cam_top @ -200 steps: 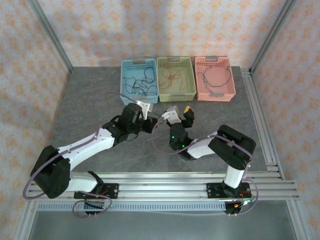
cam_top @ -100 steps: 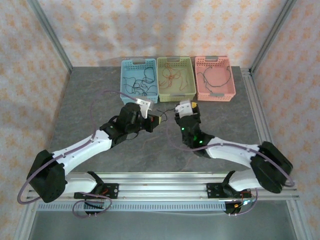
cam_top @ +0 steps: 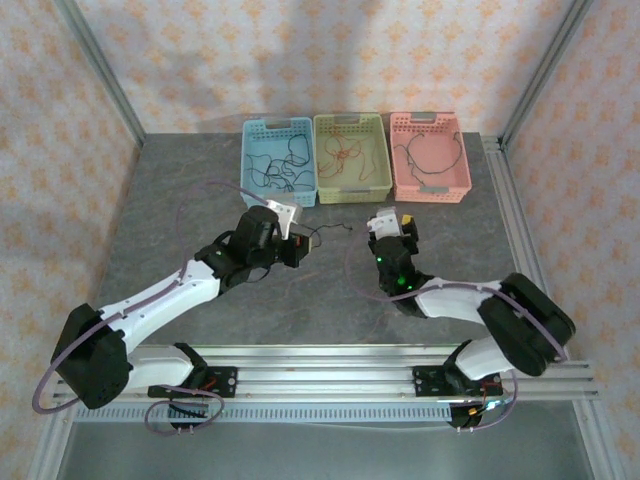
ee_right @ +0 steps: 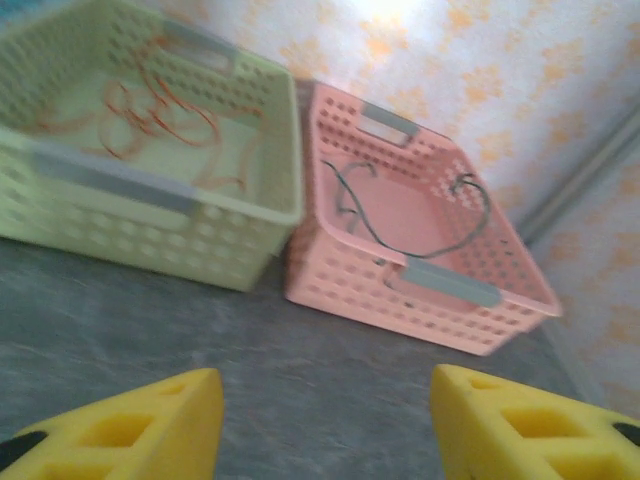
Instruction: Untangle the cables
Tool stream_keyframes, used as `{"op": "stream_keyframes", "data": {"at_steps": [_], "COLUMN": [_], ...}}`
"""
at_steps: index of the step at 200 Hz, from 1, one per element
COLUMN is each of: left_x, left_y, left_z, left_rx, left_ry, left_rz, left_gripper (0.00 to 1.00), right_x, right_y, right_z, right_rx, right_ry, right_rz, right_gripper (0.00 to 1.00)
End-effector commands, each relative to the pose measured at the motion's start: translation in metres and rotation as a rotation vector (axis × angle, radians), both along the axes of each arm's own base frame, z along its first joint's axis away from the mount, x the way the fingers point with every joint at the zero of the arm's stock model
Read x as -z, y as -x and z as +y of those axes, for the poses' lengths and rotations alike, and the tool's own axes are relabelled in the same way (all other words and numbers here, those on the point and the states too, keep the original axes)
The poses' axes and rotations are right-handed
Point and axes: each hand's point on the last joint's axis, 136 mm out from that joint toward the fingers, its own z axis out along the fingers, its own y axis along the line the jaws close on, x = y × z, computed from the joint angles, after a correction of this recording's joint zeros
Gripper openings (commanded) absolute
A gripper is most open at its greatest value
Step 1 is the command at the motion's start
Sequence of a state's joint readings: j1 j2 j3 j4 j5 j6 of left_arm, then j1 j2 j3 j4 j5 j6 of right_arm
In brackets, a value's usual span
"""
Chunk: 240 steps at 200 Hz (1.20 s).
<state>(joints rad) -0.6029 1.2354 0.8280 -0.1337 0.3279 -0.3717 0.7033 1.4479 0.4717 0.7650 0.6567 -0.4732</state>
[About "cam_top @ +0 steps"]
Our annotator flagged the blue plastic basket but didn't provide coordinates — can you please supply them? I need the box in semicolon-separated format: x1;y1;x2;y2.
240;116;319;211

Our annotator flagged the orange cable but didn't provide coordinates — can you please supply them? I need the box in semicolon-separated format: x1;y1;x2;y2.
344;135;382;182
318;130;354;180

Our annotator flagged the pink plastic basket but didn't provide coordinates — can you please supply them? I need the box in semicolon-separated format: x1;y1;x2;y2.
388;111;473;204

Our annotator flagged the aluminium frame bar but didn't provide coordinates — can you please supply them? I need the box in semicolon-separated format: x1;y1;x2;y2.
572;399;640;480
37;412;81;480

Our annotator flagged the aluminium frame post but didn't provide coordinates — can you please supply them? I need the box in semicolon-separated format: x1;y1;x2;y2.
499;0;594;151
52;0;148;150

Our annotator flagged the green plastic basket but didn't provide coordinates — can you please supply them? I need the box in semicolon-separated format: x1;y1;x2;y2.
313;113;394;205

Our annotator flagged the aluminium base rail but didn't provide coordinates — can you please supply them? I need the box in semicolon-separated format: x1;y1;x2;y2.
104;343;601;401

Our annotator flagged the slotted grey cable duct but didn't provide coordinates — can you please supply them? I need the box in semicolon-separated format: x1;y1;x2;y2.
74;402;454;425

